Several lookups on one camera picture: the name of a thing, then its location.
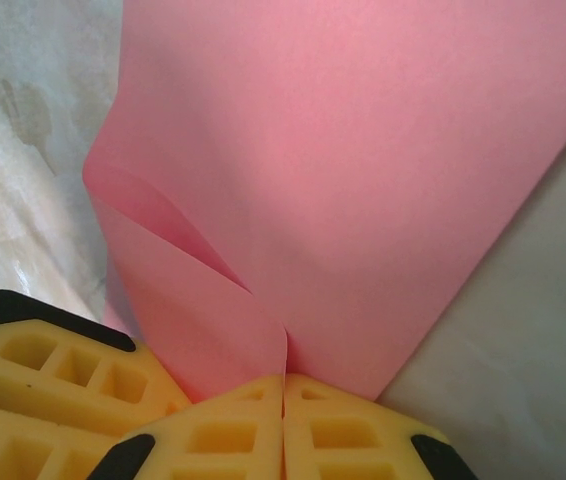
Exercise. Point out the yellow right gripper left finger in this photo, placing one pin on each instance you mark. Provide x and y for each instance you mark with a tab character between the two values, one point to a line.
263	415

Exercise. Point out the pink cloth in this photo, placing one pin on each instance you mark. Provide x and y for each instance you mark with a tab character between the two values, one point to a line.
338	150

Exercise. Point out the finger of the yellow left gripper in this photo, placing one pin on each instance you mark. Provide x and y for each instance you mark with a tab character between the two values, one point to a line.
128	395
23	445

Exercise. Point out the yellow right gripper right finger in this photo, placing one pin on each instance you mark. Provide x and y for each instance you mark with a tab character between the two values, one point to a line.
298	415

